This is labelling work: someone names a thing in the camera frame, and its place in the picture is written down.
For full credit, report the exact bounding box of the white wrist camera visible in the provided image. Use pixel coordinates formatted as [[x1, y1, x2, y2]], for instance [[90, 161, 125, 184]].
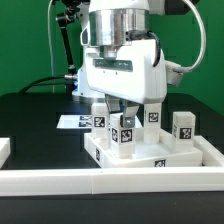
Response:
[[165, 61, 183, 86]]

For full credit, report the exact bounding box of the white U-shaped obstacle fence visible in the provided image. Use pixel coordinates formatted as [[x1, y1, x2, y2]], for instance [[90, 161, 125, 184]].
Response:
[[0, 136, 224, 197]]

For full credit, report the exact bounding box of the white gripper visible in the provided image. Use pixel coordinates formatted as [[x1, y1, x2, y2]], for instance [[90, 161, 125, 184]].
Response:
[[85, 39, 167, 128]]

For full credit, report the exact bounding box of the black cable bundle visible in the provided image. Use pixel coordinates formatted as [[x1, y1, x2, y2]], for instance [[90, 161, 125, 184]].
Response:
[[18, 75, 79, 94]]

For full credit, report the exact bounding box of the white square tabletop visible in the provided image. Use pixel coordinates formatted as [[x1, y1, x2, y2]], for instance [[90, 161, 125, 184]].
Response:
[[84, 128, 202, 168]]

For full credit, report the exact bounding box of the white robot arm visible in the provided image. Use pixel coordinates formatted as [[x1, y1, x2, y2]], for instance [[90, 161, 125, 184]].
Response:
[[56, 0, 206, 128]]

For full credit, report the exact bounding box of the white marker base plate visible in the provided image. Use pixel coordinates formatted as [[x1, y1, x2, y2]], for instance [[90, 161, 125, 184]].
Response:
[[56, 114, 144, 130]]

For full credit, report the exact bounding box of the white thin cable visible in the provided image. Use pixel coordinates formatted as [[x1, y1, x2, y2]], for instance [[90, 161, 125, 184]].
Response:
[[47, 0, 56, 94]]

